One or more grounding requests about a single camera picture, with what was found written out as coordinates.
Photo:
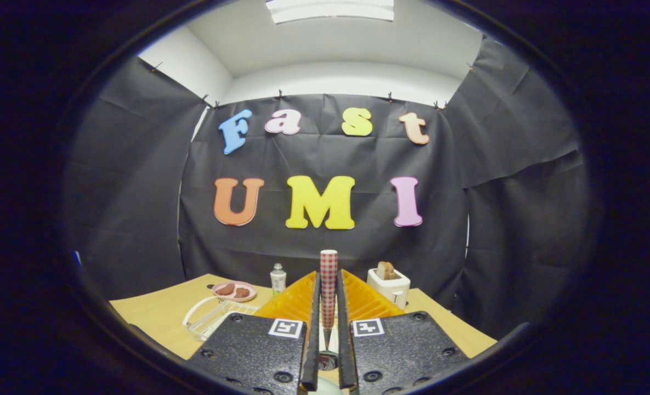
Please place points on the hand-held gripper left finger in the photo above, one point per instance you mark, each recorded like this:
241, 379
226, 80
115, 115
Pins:
248, 351

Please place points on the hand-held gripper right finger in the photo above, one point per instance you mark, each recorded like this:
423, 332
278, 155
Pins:
401, 351

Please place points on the white dish rack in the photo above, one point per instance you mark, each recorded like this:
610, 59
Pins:
215, 321

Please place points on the pink plate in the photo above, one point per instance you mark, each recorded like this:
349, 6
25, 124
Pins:
234, 298

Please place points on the dish soap bottle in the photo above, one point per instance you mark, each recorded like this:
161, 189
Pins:
278, 281

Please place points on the brown meat piece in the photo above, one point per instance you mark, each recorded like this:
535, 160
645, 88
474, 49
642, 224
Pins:
242, 293
225, 289

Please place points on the white toaster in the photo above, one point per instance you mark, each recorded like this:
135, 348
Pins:
396, 288

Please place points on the brown bread slice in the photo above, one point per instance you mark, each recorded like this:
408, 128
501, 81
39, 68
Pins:
386, 270

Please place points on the black backdrop cloth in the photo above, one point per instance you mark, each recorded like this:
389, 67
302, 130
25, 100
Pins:
324, 164

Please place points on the ceiling light panel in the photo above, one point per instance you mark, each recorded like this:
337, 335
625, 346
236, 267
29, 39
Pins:
330, 10

